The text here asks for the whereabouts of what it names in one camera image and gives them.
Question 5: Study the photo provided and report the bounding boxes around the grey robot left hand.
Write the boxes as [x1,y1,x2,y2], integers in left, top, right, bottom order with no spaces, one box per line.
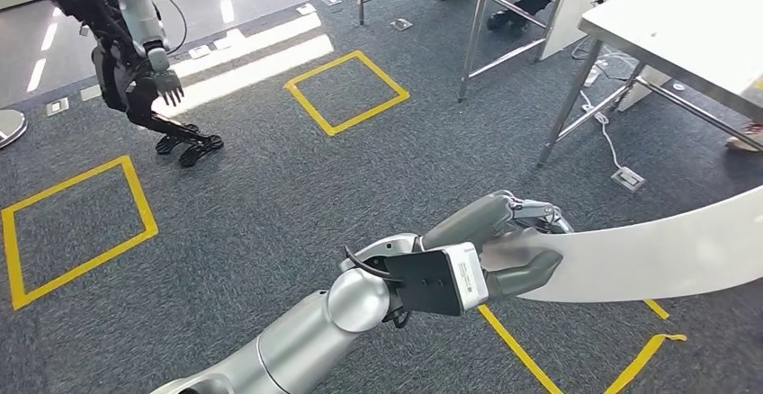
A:
[419,190,575,299]

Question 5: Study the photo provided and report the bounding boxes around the white curved body panel part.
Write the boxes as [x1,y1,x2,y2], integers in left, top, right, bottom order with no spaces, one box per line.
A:
[480,185,763,304]

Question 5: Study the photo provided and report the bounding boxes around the yellow floor tape square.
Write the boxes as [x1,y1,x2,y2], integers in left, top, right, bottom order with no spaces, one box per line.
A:
[476,299,687,394]
[0,154,160,312]
[283,49,412,138]

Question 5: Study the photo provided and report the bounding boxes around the steel table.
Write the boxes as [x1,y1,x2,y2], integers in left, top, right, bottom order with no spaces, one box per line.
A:
[356,0,577,104]

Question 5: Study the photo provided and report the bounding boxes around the person's foot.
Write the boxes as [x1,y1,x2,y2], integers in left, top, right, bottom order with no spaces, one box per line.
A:
[485,0,552,31]
[723,120,763,154]

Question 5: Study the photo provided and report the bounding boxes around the white table side panel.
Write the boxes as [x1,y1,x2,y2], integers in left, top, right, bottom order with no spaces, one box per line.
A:
[533,0,630,64]

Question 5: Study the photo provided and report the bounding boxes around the black humanoid robot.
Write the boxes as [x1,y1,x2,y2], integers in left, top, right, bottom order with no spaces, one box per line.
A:
[23,0,225,169]

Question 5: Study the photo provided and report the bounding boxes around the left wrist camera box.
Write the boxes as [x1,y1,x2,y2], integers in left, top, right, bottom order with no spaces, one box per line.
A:
[384,242,490,318]

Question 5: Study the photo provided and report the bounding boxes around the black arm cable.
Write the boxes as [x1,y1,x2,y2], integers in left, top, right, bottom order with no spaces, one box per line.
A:
[342,246,412,330]

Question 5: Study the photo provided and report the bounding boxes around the white power cable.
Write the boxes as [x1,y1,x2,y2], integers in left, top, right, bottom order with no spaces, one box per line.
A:
[578,40,624,172]

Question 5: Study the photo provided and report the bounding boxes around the round steel post base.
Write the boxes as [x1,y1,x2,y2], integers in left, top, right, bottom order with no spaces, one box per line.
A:
[0,110,28,149]

